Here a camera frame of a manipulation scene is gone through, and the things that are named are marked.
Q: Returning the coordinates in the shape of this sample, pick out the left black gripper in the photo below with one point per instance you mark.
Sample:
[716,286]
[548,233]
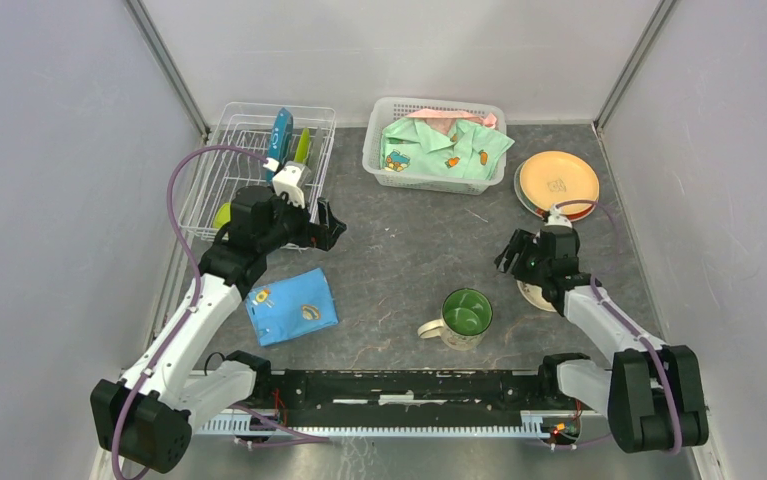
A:
[310,229]

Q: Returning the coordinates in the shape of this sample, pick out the lime green bowl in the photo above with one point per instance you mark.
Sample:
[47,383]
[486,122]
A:
[222,216]

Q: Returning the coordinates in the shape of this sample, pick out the white plastic basket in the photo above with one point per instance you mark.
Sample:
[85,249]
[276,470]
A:
[390,109]

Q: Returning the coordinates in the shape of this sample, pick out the white wire dish rack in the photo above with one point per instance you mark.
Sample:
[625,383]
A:
[219,174]

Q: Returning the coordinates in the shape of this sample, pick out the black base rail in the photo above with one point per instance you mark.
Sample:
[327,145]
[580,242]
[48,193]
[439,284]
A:
[408,398]

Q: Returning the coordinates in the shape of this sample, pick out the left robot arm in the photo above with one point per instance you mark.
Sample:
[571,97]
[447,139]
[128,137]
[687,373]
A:
[150,414]

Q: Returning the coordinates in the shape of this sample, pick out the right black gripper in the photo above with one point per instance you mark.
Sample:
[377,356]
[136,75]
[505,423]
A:
[521,242]

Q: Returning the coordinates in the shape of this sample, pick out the pink cloth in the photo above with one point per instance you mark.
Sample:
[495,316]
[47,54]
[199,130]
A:
[489,120]

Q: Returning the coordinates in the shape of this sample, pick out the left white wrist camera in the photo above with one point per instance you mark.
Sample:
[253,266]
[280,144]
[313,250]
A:
[288,181]

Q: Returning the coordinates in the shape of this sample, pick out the mint green printed shirt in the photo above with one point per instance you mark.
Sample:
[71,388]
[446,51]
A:
[410,146]

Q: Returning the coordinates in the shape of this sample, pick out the green interior mug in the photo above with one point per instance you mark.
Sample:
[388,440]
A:
[465,317]

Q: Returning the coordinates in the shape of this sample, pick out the lime green plate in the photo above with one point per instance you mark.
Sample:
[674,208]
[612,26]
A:
[303,146]

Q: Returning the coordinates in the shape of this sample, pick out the cream plate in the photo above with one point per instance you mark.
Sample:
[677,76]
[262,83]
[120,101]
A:
[533,294]

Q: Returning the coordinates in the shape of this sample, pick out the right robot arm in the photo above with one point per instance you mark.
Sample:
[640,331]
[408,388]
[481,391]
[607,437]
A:
[652,394]

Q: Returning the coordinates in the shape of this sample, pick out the blue polka dot plate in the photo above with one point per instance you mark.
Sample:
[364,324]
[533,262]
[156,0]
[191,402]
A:
[281,136]

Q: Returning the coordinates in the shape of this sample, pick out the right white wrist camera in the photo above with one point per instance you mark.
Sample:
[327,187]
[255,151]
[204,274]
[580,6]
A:
[555,218]

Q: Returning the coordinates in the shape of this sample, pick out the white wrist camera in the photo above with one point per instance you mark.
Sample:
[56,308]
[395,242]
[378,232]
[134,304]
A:
[555,218]
[288,181]

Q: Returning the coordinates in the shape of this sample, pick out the blue folded cloth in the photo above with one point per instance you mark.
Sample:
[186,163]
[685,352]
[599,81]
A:
[291,308]

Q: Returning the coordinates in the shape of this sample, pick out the orange plate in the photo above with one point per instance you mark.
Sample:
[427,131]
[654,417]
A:
[552,177]

